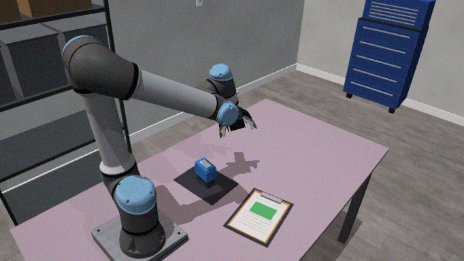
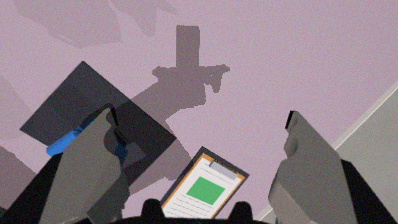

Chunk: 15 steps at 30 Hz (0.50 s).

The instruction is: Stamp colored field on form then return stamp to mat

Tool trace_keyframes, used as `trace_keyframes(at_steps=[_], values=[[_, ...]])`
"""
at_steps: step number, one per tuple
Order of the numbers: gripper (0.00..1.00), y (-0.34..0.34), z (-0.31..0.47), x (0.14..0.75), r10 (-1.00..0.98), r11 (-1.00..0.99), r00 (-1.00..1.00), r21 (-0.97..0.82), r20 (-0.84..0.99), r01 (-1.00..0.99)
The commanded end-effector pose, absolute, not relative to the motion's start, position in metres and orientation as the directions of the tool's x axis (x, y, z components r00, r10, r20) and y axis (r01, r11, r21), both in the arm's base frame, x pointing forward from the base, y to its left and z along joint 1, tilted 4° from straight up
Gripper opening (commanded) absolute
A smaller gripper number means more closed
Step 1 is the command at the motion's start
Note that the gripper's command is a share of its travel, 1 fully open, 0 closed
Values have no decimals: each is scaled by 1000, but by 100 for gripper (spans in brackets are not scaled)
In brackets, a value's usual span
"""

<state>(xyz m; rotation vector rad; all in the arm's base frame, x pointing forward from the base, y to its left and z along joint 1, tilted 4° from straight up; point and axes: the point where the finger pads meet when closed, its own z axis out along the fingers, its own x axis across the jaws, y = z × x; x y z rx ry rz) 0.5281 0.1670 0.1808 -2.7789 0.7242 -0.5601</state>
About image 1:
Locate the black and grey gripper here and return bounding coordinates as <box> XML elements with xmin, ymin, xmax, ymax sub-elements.
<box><xmin>219</xmin><ymin>100</ymin><xmax>257</xmax><ymax>138</ymax></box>

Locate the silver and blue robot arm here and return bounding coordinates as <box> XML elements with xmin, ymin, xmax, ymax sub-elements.
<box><xmin>62</xmin><ymin>35</ymin><xmax>239</xmax><ymax>259</ymax></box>

